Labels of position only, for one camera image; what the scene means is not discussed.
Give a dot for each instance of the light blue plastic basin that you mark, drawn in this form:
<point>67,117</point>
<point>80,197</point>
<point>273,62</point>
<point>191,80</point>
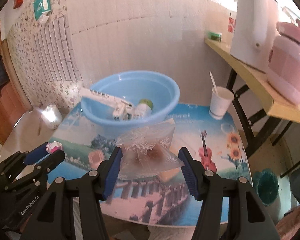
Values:
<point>132,86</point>

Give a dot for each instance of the small pink white toy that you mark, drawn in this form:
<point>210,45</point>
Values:
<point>52,147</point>

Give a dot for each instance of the printed landscape table mat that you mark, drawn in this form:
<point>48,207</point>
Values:
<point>151,189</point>

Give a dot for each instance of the clear plastic snack bag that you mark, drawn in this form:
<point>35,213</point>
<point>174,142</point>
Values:
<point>144,150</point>

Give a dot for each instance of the white paper cup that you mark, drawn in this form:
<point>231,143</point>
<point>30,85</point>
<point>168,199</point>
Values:
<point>221,99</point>

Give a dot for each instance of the green plastic waste basket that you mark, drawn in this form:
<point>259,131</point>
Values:
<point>266,186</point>

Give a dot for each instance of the brown wooden door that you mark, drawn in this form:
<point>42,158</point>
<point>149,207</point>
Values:
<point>13,100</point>

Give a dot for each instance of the white yellow tissue pack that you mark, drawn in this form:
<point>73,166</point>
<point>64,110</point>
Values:
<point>120,113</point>

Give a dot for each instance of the long white spoon package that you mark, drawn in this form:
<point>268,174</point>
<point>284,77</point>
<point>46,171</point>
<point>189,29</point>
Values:
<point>106,99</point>

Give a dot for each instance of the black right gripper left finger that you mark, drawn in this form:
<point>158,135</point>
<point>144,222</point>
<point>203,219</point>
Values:
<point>70,209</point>

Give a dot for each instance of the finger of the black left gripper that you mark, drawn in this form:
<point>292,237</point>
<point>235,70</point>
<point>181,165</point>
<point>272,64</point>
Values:
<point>15,164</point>
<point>43,164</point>

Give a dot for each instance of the white green cylindrical can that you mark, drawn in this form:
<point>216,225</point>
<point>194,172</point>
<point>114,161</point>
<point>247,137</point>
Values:
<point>143,109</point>

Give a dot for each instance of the white electric kettle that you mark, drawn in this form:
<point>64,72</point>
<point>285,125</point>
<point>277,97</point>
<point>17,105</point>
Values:
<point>255,32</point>

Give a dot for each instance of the clear box yellow contents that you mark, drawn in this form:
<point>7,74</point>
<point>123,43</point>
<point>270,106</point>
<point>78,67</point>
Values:
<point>172,163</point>

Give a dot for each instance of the green small box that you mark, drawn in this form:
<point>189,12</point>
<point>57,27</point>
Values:
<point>214,36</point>

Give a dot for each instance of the yellow wooden side table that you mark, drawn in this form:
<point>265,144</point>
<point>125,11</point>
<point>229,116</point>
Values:
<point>258,127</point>

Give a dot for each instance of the pink rice cooker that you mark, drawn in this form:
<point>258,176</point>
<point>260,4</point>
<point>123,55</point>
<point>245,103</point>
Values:
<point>283,72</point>

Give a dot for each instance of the white plastic spoon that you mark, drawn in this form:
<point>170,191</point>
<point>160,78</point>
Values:
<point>213,82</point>

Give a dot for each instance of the red wall item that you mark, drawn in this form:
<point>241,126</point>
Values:
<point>17,3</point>

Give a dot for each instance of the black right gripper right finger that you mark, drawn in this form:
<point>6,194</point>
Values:
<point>230,209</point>

